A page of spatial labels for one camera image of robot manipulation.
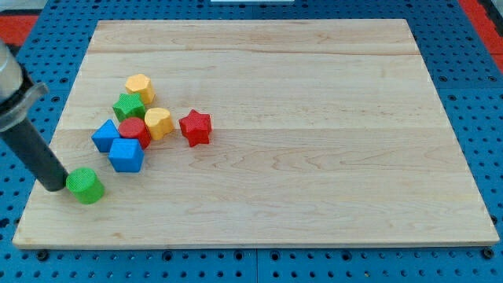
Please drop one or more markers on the blue cube block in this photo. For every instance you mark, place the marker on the blue cube block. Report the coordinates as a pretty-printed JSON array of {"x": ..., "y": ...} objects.
[{"x": 126, "y": 155}]

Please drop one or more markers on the green cylinder block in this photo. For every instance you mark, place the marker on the green cylinder block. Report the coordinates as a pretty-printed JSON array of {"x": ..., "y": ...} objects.
[{"x": 85, "y": 185}]

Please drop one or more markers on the red cylinder block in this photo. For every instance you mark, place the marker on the red cylinder block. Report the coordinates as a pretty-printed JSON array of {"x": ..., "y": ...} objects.
[{"x": 135, "y": 128}]

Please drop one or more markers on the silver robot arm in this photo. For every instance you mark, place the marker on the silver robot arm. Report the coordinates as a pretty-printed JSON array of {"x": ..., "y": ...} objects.
[{"x": 18, "y": 91}]

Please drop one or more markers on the red star block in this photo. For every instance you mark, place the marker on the red star block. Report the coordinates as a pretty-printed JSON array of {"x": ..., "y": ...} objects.
[{"x": 196, "y": 127}]

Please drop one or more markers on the blue triangle block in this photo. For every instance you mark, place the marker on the blue triangle block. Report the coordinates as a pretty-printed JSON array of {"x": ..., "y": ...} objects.
[{"x": 104, "y": 136}]

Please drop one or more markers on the green star block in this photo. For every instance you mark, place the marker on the green star block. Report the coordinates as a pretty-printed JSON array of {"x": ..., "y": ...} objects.
[{"x": 128, "y": 106}]

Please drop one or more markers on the yellow hexagon block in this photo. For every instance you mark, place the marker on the yellow hexagon block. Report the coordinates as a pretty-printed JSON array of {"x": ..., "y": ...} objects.
[{"x": 141, "y": 84}]

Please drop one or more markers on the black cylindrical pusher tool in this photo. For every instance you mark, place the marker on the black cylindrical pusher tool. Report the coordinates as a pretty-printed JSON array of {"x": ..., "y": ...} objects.
[{"x": 31, "y": 148}]

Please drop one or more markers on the yellow heart block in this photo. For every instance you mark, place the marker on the yellow heart block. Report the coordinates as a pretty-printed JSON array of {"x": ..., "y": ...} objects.
[{"x": 158, "y": 122}]

